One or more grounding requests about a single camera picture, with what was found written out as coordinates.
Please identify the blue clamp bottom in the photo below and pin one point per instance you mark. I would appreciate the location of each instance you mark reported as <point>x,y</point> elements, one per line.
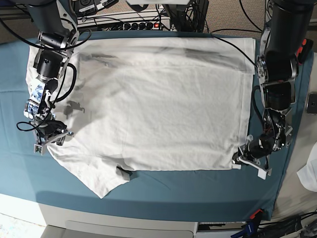
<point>247,231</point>

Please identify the orange black clamp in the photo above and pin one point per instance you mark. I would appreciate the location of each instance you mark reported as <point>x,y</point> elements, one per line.
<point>257,216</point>
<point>303,50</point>

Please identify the white cloth right edge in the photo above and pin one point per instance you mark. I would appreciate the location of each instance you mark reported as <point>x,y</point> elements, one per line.
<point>308,173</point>

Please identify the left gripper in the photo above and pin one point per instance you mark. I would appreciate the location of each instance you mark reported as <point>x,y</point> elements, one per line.
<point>255,153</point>

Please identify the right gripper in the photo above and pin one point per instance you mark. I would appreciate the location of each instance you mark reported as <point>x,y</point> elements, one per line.
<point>51,131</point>

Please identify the grey device table edge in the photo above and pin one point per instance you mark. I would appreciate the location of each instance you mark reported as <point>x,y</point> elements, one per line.
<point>311,107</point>

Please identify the teal table cloth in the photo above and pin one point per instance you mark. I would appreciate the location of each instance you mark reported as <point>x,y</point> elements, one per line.
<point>191,196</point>

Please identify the orange black clamp top right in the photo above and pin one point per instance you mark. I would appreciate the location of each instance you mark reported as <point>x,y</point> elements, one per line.
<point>303,50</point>

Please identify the white T-shirt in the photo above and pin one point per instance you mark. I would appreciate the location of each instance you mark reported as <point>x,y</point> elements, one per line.
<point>155,104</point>

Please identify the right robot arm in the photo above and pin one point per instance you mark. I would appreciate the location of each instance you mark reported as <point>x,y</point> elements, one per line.
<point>58,36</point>

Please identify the orange black clamp bottom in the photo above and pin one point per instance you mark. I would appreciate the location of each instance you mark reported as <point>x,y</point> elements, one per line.
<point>257,216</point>

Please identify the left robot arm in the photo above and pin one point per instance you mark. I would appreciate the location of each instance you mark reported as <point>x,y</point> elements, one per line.
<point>283,49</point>

